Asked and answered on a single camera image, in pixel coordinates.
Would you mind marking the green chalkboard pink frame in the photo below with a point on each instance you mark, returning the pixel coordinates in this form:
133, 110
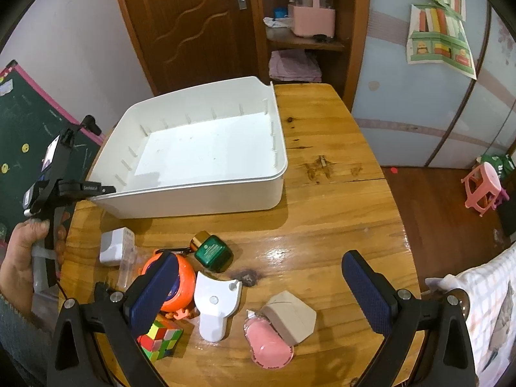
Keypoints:
30, 119

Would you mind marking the white curved plastic tool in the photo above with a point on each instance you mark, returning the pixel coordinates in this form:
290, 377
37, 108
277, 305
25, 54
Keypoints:
216, 301

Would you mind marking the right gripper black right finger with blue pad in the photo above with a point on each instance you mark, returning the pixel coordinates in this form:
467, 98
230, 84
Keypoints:
445, 357

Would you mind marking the orange round toy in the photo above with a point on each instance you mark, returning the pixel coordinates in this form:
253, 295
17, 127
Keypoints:
179, 303

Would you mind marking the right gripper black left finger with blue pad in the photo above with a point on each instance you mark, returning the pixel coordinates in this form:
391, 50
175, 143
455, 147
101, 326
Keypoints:
76, 358

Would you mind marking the pink folded cloth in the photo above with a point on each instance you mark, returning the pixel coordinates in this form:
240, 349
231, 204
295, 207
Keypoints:
294, 65

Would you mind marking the white charger adapter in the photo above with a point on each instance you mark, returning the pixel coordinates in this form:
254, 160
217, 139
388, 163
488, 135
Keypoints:
116, 246

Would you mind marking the person's left hand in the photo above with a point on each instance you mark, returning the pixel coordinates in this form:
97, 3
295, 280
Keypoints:
16, 269

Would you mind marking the green bottle gold cap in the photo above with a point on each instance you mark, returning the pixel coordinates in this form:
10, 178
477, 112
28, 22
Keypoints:
211, 252

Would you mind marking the colourful rubik cube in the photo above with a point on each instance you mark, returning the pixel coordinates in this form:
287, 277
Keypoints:
161, 338

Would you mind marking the beige angular box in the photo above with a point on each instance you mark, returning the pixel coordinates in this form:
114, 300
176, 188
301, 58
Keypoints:
291, 318

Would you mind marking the pink round pouch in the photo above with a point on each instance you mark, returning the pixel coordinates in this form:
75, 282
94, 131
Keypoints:
268, 350

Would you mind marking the white checkered cloth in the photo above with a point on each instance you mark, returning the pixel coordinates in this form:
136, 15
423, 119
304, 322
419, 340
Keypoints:
491, 318

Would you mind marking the wooden corner shelf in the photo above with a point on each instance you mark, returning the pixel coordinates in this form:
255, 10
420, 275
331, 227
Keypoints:
339, 58

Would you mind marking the pink plastic stool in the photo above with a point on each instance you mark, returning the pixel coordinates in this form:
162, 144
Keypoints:
483, 189

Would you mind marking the clear plastic small box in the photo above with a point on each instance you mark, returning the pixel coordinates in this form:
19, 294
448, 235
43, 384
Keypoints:
126, 269

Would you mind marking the pink basket clear dome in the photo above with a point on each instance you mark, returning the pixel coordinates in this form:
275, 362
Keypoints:
312, 18

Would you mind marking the lower bookshelf wall poster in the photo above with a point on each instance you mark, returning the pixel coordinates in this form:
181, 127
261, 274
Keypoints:
436, 35

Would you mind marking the white plastic storage bin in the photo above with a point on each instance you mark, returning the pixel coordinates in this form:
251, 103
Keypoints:
207, 149

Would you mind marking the brown wooden door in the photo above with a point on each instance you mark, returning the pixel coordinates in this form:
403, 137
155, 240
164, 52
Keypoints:
182, 43

